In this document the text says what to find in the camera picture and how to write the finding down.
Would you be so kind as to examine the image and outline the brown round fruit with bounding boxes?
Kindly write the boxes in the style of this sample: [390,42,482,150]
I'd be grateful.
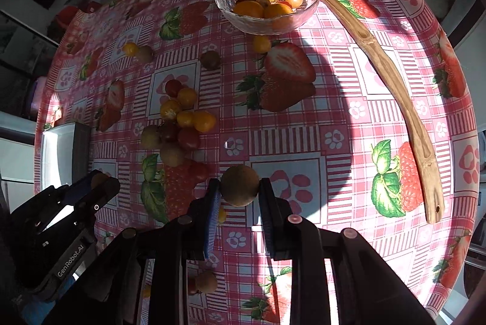
[220,165,259,207]

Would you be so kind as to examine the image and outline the white tray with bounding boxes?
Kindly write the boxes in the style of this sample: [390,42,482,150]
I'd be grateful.
[40,122,91,190]

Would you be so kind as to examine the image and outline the pale green round fruit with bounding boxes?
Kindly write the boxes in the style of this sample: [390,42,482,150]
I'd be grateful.
[160,143,184,167]

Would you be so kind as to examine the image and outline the large orange tomato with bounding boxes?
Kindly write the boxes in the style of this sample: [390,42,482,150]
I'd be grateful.
[193,110,217,133]

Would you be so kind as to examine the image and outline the orange cherry tomato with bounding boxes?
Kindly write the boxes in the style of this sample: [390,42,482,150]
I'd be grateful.
[177,87,198,109]

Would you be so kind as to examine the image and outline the red cherry tomato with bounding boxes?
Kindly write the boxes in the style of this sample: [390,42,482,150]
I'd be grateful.
[165,79,184,98]

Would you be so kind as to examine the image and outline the green brown fruit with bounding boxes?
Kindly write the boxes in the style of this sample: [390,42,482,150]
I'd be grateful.
[135,45,154,63]

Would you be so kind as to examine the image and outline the small yellow tomato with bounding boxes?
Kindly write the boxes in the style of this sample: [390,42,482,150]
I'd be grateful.
[122,42,139,57]

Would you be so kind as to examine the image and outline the pink strawberry tablecloth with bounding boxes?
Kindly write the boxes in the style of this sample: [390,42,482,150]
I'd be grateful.
[35,0,480,317]

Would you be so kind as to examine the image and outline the dark olive fruit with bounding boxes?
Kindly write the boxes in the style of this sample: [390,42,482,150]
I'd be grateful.
[199,50,221,71]

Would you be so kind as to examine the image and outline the long wooden utensil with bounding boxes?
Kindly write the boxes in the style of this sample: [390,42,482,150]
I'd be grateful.
[316,0,444,224]

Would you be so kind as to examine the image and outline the yellow tomato near bowl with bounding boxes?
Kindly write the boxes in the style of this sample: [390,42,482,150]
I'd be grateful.
[252,36,272,54]

